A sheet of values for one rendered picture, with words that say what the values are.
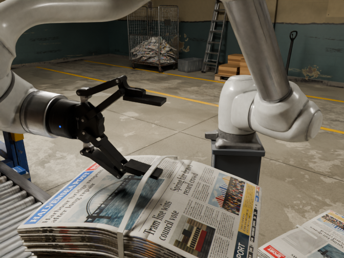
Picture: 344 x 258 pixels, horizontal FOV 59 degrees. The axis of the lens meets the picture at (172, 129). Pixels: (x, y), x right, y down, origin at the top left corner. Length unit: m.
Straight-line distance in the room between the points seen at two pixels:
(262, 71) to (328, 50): 6.62
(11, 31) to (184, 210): 0.43
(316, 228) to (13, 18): 1.04
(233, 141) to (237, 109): 0.14
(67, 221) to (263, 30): 0.64
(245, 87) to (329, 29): 6.41
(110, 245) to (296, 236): 0.71
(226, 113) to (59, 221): 0.80
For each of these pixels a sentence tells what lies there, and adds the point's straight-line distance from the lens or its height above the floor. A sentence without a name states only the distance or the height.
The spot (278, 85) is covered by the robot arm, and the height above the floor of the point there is 1.30.
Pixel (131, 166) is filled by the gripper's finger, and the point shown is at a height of 1.23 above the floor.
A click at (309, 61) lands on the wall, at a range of 7.65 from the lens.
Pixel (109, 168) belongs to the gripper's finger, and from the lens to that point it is 0.61.
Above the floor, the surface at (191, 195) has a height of 1.17.
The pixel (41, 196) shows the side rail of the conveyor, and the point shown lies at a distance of 1.38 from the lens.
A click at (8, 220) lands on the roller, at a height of 0.80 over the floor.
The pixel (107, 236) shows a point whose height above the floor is 1.17.
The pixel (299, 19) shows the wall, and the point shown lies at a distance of 7.70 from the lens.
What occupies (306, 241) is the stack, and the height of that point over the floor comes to 0.83.
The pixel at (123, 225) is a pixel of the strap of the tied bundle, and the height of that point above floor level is 1.19.
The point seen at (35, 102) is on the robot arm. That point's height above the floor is 1.34.
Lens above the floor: 1.50
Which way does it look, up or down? 21 degrees down
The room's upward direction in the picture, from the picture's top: straight up
